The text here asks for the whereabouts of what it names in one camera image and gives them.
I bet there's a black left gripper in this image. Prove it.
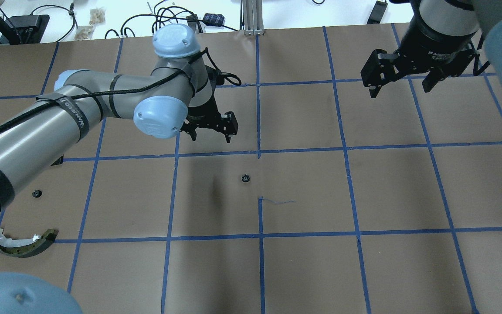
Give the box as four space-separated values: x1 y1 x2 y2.
180 65 239 143

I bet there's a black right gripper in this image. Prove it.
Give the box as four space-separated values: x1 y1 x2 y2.
360 13 476 98

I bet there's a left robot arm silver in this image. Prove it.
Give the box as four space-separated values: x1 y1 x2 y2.
0 24 238 212

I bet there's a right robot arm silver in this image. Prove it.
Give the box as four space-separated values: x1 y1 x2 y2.
360 0 502 98

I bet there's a black power adapter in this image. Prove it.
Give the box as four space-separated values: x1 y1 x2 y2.
366 0 388 24

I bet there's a black brake pad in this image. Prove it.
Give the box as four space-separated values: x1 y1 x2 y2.
51 155 64 166

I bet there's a green brake shoe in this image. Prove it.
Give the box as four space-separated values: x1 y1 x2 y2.
0 228 58 258

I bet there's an aluminium frame post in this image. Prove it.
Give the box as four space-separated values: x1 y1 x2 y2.
240 0 265 36

